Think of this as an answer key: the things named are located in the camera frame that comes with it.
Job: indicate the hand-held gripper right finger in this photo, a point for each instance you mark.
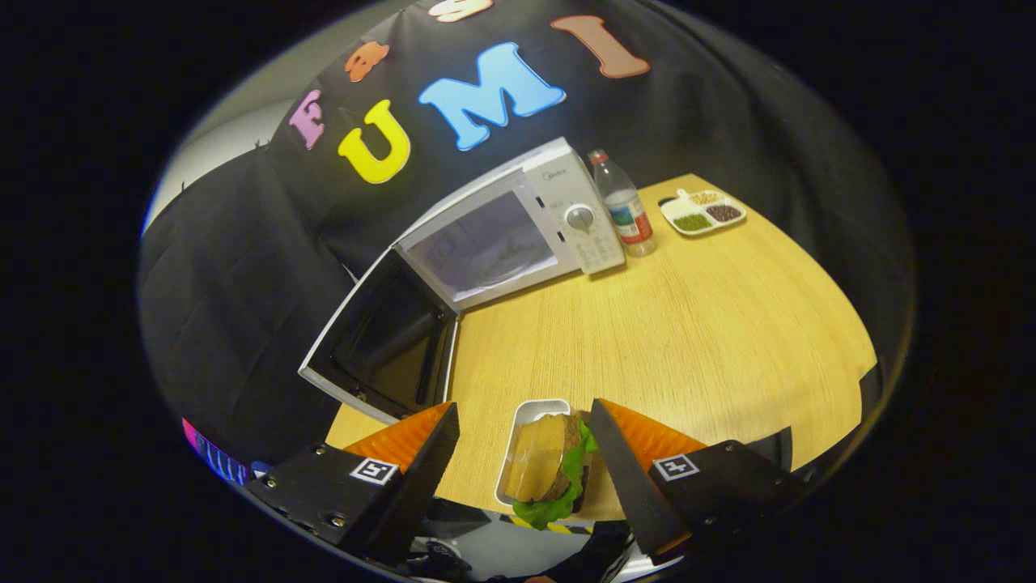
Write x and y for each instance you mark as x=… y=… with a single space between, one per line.
x=631 y=486

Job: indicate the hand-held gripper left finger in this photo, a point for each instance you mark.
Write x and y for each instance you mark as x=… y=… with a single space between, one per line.
x=421 y=478

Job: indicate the toast lettuce sandwich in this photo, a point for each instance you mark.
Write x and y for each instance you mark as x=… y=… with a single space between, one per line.
x=546 y=465

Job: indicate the white microwave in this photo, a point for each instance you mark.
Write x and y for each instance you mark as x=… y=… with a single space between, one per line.
x=595 y=243

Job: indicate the white rectangular tray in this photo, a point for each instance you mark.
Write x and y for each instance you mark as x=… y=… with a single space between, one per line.
x=538 y=407

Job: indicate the clear plastic water bottle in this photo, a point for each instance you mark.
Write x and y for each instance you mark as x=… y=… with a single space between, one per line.
x=627 y=214

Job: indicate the white divided bean dish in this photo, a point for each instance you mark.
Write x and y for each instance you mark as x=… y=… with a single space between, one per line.
x=702 y=214

